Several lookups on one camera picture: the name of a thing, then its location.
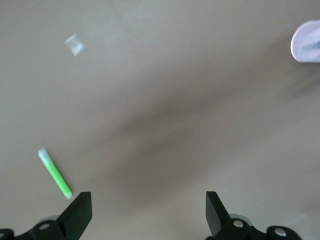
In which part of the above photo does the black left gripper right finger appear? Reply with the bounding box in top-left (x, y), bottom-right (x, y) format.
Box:
top-left (204, 191), bottom-right (304, 240)

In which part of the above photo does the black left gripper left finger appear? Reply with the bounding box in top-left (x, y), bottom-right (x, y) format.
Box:
top-left (0, 191), bottom-right (93, 240)

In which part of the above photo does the purple pen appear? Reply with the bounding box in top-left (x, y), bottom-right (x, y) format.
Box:
top-left (300, 40), bottom-right (320, 53)

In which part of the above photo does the green pen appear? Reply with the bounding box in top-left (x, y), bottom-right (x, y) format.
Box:
top-left (37, 147), bottom-right (74, 201)

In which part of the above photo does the clear tape patch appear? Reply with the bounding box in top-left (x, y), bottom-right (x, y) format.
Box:
top-left (64, 32), bottom-right (87, 57)

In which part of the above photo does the white mesh cup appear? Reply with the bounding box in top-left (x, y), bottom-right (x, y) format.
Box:
top-left (289, 19), bottom-right (320, 64)

